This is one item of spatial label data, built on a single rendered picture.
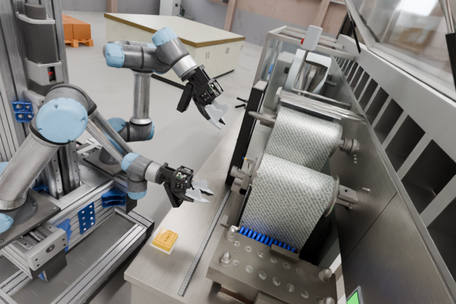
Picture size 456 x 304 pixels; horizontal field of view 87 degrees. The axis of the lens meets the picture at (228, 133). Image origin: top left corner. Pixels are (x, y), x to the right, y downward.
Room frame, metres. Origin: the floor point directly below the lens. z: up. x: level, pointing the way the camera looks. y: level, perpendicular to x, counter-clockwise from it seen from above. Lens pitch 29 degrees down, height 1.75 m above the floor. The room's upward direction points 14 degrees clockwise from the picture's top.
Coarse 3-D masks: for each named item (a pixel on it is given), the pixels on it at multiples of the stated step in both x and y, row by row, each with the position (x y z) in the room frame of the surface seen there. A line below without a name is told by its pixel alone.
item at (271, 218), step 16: (256, 208) 0.62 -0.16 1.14; (272, 208) 0.61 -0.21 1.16; (288, 208) 0.60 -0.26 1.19; (240, 224) 0.63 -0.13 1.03; (256, 224) 0.62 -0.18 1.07; (272, 224) 0.61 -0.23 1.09; (288, 224) 0.60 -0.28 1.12; (304, 224) 0.59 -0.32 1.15; (288, 240) 0.60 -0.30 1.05; (304, 240) 0.59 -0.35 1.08
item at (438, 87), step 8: (344, 0) 1.56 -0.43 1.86; (440, 0) 0.48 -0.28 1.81; (448, 0) 0.45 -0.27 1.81; (448, 8) 0.45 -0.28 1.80; (352, 16) 1.52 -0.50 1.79; (448, 16) 0.45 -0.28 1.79; (352, 24) 1.54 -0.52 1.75; (448, 24) 0.45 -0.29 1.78; (360, 32) 1.50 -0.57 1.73; (448, 32) 0.45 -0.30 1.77; (448, 40) 0.44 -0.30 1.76; (368, 48) 1.48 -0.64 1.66; (448, 48) 0.44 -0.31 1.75; (384, 56) 1.16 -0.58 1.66; (400, 64) 0.95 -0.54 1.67; (408, 72) 0.84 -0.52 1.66; (416, 72) 0.81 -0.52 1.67; (424, 80) 0.72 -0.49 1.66; (440, 88) 0.63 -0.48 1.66; (448, 96) 0.59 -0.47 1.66
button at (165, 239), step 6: (162, 228) 0.61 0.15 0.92; (162, 234) 0.59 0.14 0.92; (168, 234) 0.59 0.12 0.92; (174, 234) 0.60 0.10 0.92; (156, 240) 0.56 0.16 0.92; (162, 240) 0.56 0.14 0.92; (168, 240) 0.57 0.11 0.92; (174, 240) 0.58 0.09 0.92; (162, 246) 0.54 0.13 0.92; (168, 246) 0.54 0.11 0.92
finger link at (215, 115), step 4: (208, 104) 0.73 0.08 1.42; (208, 108) 0.72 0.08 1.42; (212, 108) 0.72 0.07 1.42; (208, 112) 0.72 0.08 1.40; (212, 112) 0.72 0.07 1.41; (216, 112) 0.72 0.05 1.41; (220, 112) 0.71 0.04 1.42; (212, 116) 0.72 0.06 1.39; (216, 116) 0.71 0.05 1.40; (220, 116) 0.71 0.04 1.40; (208, 120) 0.71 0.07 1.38; (212, 120) 0.71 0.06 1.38; (216, 120) 0.71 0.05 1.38; (212, 124) 0.71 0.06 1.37; (216, 124) 0.71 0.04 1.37; (220, 128) 0.72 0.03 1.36
